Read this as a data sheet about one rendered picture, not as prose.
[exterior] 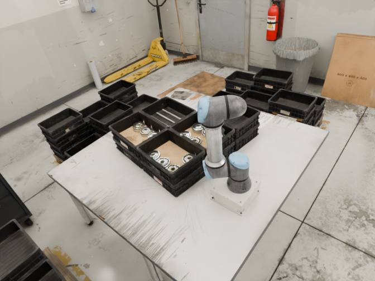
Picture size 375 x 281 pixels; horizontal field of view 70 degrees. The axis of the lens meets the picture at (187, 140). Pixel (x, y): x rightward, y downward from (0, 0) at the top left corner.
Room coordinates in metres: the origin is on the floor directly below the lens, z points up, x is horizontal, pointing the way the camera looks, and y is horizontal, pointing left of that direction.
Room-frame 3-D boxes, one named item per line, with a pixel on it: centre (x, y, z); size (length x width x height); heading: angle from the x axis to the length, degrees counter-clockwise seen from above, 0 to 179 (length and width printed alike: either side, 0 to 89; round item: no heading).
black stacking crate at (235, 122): (1.77, -0.35, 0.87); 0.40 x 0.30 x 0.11; 37
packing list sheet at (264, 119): (1.97, -0.60, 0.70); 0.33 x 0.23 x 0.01; 45
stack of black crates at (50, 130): (2.60, 1.36, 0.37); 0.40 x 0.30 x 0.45; 135
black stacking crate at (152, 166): (1.41, 0.13, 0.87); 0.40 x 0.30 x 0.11; 37
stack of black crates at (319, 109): (2.62, -1.41, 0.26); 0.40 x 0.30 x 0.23; 45
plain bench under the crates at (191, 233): (1.62, 0.01, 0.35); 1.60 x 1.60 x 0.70; 45
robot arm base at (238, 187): (1.13, -0.28, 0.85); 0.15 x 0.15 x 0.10
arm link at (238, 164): (1.12, -0.27, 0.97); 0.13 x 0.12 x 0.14; 87
